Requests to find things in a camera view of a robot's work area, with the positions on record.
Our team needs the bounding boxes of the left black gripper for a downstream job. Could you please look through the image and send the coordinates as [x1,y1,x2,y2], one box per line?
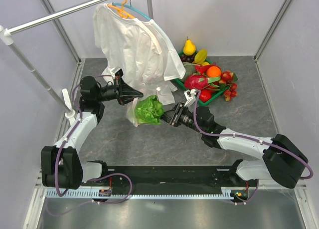
[95,76,143,106]

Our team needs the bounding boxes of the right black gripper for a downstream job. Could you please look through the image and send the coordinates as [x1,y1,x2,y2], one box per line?
[156,102,204,134]

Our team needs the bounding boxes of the green lettuce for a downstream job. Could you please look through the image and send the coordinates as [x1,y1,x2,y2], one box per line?
[134,95,164,125]

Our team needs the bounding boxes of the clear pink-dotted zip bag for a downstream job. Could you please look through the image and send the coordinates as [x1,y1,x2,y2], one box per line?
[126,87,164,127]

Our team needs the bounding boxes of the green melon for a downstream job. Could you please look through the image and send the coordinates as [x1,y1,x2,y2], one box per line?
[181,62,197,82]

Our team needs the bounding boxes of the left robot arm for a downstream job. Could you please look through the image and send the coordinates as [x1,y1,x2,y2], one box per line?
[40,73,143,196]

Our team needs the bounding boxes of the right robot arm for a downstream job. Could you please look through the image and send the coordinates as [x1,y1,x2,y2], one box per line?
[161,103,309,189]

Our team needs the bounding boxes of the green plastic tray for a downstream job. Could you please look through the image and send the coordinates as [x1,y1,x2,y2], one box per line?
[173,50,237,106]

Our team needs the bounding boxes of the red tomato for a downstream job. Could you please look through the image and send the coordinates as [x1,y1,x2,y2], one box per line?
[199,90,212,102]

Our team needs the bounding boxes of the pink dragon fruit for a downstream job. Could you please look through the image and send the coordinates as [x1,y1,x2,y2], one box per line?
[184,73,221,90]

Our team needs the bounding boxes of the white t-shirt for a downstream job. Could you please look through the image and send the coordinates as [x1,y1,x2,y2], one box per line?
[93,3,185,105]

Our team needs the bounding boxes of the red pepper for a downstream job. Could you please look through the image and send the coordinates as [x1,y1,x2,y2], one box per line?
[195,64,216,74]

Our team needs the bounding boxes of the dark purple grapes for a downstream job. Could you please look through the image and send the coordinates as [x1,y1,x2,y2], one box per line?
[180,54,195,63]

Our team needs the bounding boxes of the orange fruit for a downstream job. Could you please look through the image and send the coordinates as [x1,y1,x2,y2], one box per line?
[206,66,221,78]

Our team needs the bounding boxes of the yellow star fruit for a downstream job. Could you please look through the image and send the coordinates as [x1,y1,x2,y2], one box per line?
[192,49,207,65]

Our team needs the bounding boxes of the yellow pear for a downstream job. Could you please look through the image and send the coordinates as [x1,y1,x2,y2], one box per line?
[183,38,196,56]

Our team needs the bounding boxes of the red lychee bunch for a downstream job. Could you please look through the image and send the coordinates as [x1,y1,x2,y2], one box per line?
[218,71,238,102]

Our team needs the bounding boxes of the orange clothes hanger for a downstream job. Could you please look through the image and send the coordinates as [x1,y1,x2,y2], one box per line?
[107,0,135,19]

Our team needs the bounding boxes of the teal clothes hanger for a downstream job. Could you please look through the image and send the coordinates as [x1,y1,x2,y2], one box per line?
[111,1,175,50]

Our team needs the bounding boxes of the white metal clothes rack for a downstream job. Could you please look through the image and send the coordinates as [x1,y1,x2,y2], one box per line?
[0,0,154,135]

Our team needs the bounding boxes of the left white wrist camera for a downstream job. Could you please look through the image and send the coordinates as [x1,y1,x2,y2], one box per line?
[109,67,124,79]

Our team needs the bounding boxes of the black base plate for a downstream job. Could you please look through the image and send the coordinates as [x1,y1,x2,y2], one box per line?
[81,160,260,194]

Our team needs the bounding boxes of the light blue cable duct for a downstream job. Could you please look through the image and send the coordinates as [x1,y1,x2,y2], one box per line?
[45,189,234,200]

